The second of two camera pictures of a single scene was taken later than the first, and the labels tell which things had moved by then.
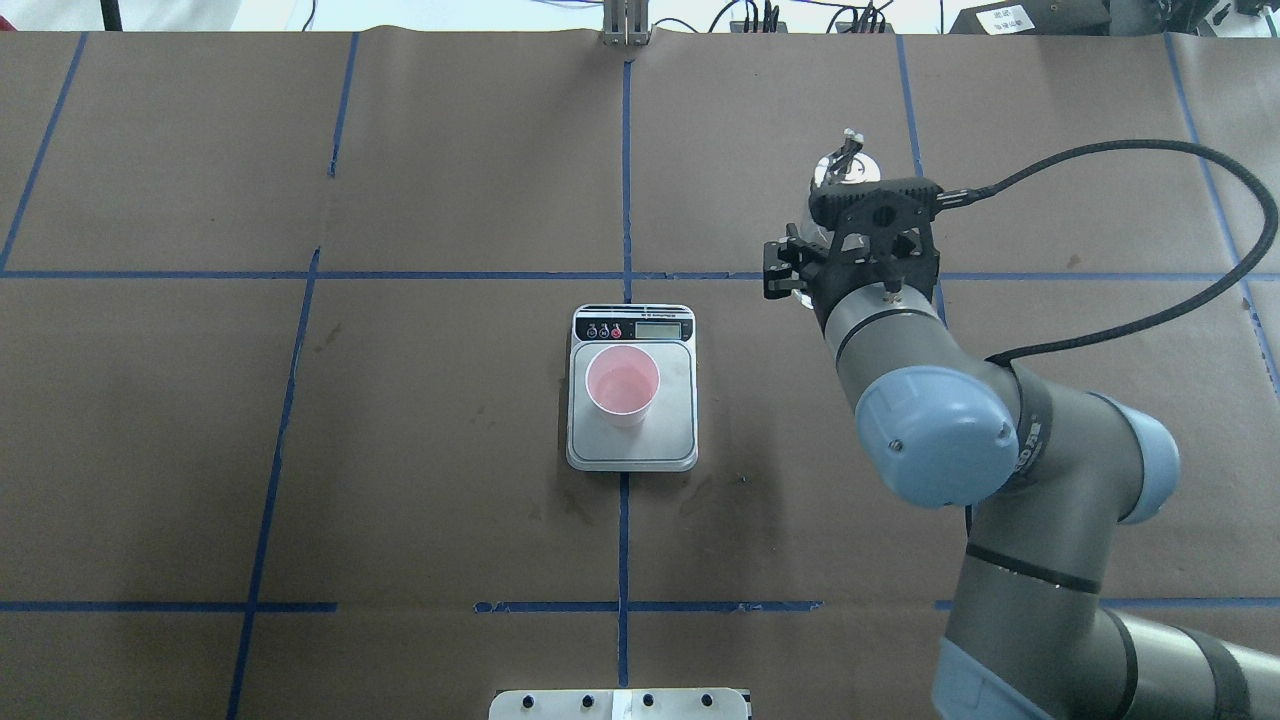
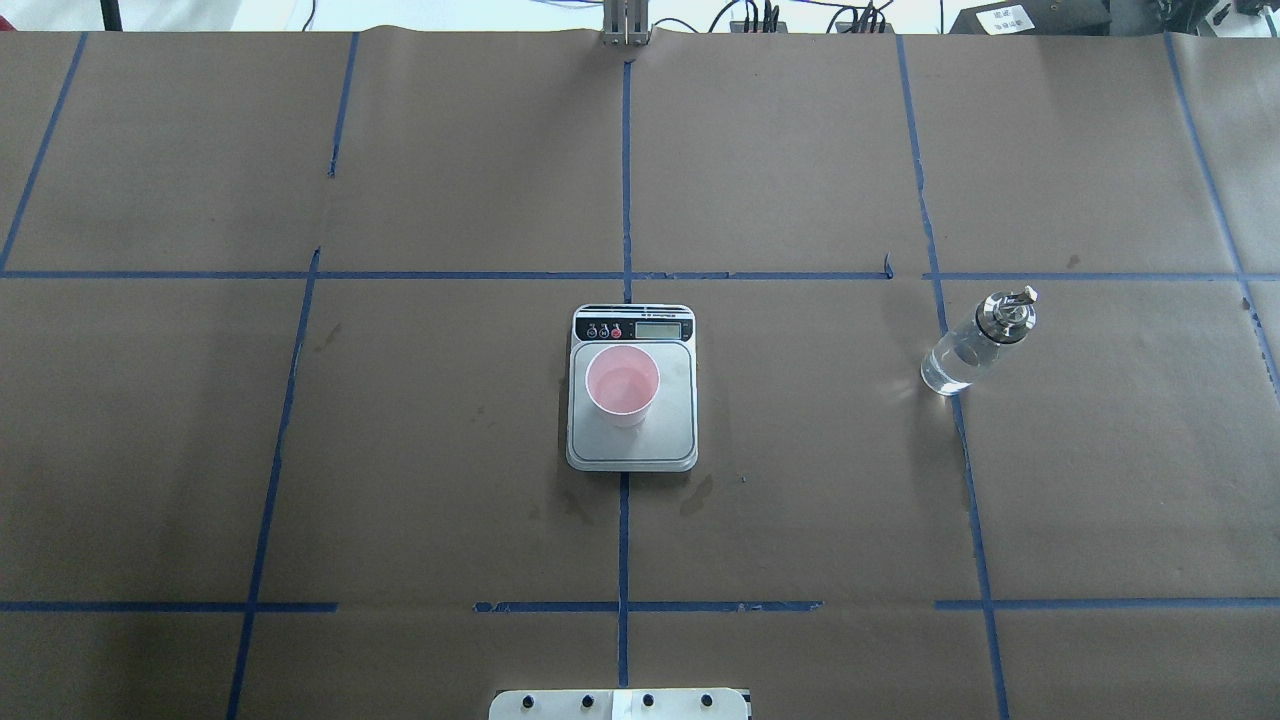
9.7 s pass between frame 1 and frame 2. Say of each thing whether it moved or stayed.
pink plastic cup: stayed
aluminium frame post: stayed
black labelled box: stayed
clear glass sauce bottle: moved
